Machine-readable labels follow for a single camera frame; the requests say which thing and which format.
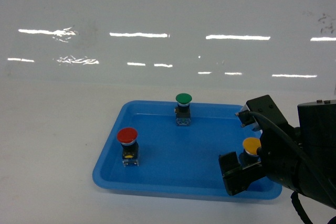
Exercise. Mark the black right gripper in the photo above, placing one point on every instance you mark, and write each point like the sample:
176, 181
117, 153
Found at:
281, 163

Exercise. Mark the yellow mushroom push button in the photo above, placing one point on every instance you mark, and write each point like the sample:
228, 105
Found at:
250, 148

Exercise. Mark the red mushroom push button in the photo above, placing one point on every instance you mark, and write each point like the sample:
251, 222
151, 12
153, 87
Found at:
127, 137

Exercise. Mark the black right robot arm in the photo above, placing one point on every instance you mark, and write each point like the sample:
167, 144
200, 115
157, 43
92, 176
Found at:
316, 134

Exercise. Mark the blue plastic tray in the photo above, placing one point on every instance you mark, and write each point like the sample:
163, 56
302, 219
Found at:
178, 161

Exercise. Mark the green mushroom push button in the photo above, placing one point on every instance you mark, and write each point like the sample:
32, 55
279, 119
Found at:
182, 110

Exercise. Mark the white glossy whiteboard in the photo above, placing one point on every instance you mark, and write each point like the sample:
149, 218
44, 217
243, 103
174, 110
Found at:
286, 44

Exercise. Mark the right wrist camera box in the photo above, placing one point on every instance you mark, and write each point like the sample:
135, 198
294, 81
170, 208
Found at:
265, 106

